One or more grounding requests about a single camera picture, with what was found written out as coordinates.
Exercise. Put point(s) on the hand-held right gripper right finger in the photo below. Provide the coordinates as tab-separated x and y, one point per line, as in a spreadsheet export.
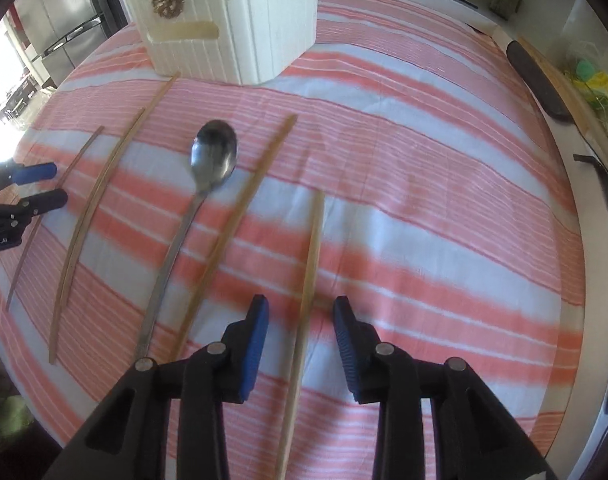
351	355

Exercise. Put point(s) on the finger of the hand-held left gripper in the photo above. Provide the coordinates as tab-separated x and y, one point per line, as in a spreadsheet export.
46	201
33	171

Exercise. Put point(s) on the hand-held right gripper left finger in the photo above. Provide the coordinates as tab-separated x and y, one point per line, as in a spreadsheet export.
251	355

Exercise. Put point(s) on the steel spoon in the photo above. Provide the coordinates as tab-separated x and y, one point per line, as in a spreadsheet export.
213	155

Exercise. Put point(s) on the cream ribbed utensil holder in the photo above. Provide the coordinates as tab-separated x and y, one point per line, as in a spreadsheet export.
223	25

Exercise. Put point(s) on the dark wooden furniture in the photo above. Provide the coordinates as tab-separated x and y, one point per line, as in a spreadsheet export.
16	97

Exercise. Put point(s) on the grey refrigerator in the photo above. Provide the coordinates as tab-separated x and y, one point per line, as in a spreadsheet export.
68	15

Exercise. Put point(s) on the pink striped tablecloth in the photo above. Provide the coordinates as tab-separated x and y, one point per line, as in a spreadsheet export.
434	185

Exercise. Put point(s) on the green black-rimmed cutting board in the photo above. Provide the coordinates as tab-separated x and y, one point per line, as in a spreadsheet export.
586	159

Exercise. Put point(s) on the wooden cutting board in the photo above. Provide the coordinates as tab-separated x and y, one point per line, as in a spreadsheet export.
591	120

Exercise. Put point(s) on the yellow green plastic bag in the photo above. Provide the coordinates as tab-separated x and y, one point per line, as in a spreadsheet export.
596	85

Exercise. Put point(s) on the dark glass kettle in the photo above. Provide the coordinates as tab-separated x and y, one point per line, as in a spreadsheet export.
504	0

